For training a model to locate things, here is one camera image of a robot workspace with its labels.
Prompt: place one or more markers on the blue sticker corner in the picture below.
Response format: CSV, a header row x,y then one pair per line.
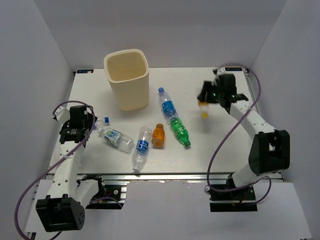
x,y
233,69
84,71

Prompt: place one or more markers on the blue sticker left corner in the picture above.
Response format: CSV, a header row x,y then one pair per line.
x,y
84,71

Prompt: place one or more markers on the small yellow-cap orange-label bottle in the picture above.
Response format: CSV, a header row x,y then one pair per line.
x,y
204,109

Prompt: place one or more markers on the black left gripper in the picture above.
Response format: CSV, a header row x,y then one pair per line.
x,y
90,120

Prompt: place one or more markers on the small blue-cap bottle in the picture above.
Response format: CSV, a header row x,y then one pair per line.
x,y
102,122

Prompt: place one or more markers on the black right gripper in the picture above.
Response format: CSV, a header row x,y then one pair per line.
x,y
206,87

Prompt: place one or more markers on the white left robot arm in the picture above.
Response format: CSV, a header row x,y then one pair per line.
x,y
63,208

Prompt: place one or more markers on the blue label water bottle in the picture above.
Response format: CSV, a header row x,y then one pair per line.
x,y
167,105

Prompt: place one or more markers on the cream plastic bin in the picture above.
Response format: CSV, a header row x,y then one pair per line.
x,y
127,72

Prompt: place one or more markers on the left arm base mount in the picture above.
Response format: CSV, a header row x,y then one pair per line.
x,y
115,190

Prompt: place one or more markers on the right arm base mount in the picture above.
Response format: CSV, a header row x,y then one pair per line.
x,y
243,200

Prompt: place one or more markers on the green plastic bottle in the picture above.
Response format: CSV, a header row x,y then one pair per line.
x,y
180,131

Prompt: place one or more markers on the clear green-label water bottle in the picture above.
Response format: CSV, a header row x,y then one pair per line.
x,y
119,140

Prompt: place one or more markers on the orange juice bottle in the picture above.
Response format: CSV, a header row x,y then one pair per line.
x,y
158,136

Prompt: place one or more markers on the blue sticker right corner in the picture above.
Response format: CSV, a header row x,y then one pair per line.
x,y
233,69

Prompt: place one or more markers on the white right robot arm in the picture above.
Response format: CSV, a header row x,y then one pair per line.
x,y
270,148

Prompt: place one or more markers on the aluminium table frame rail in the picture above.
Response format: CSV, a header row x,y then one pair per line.
x,y
213,178

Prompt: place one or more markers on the crushed clear blue-label bottle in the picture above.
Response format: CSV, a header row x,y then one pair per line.
x,y
140,154

